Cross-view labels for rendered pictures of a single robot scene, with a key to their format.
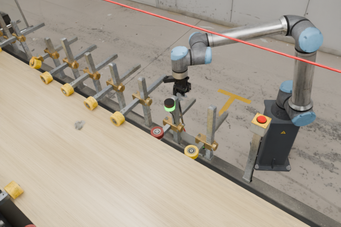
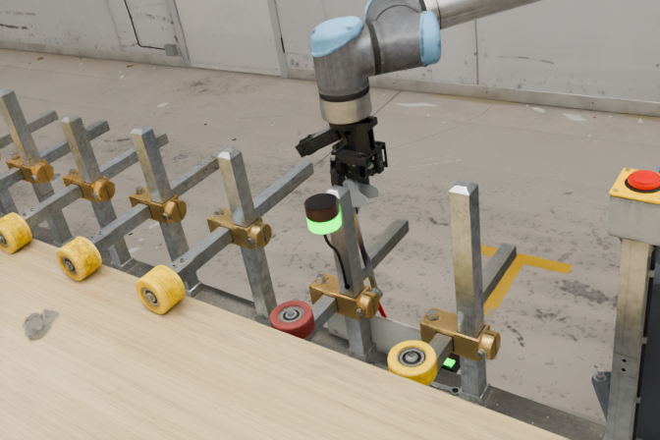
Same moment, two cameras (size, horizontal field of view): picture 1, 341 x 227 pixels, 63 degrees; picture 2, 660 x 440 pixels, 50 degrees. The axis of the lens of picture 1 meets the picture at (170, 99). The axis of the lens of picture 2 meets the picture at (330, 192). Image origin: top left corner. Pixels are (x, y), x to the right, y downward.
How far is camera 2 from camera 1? 0.47 m
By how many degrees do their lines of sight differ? 13
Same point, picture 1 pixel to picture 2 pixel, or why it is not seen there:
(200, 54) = (404, 29)
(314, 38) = not seen: outside the picture
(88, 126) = (67, 325)
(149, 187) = not seen: outside the picture
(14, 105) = not seen: outside the picture
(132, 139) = (209, 345)
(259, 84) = (585, 222)
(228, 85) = (498, 233)
